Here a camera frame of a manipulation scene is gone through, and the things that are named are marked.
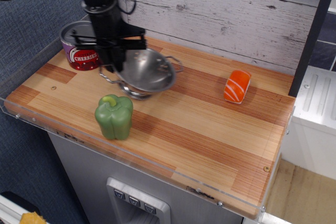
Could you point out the green toy bell pepper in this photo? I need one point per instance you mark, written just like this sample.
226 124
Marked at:
114 116

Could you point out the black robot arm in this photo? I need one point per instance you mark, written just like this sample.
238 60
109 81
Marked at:
113 37

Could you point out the grey toy fridge cabinet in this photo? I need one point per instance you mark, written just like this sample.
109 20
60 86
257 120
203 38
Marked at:
89 171

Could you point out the silver metal colander bowl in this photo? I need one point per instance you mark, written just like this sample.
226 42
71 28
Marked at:
145 72

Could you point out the cherries toy can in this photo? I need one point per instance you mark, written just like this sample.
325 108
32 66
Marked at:
79 59

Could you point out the dark right shelf post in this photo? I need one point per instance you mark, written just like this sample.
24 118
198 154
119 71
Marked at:
312 38

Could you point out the yellow black object bottom left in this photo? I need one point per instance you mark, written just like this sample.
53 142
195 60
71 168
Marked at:
15 209

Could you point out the white toy sink counter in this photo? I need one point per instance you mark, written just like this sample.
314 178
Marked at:
310 139

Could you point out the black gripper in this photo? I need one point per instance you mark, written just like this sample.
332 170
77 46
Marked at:
110 31

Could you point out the orange salmon sushi toy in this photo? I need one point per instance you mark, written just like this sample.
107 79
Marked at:
236 86

